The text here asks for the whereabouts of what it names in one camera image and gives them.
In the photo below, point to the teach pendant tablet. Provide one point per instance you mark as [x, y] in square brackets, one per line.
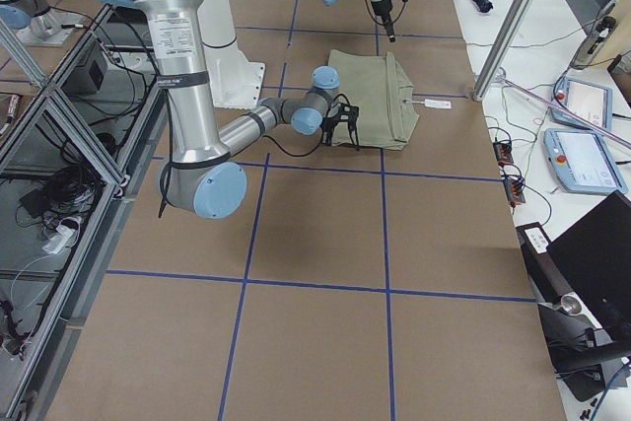
[587, 100]
[582, 162]

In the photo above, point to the blue tape line centre lengthwise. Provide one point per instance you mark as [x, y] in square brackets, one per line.
[371, 33]

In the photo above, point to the blue tape line lengthwise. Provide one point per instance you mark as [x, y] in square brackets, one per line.
[371, 33]
[366, 172]

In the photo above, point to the clear pink rod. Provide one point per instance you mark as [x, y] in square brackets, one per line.
[552, 104]

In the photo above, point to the upper orange connector block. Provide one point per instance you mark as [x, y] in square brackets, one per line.
[503, 152]

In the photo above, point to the black power adapter box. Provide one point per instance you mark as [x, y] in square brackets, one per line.
[88, 75]

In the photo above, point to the sage green long-sleeve shirt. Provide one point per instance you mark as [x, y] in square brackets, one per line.
[379, 87]

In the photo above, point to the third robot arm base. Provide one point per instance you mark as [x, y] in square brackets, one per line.
[36, 23]

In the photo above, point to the white paper hang tag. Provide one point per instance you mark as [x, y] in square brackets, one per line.
[438, 104]

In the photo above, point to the lower orange connector block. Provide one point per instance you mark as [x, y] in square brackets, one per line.
[514, 188]

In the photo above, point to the white power strip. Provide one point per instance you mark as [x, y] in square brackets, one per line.
[63, 237]

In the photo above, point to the orange connector block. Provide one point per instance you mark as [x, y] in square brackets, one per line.
[503, 152]
[514, 188]

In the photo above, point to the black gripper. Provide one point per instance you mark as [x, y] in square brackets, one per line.
[351, 121]
[383, 10]

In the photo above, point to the black laptop computer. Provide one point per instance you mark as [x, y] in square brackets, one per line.
[594, 258]

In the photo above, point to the upper teach pendant tablet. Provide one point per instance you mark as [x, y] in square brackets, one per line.
[587, 100]

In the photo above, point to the lower teach pendant tablet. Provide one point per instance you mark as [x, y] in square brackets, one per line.
[582, 162]

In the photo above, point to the aluminium frame side rack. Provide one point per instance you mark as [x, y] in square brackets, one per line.
[73, 160]

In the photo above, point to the aluminium frame post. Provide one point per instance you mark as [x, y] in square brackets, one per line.
[500, 47]

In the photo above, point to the black box with label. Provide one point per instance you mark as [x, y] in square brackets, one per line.
[544, 273]

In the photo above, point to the blue tape line near crosswise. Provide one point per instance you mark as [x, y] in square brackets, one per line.
[346, 288]

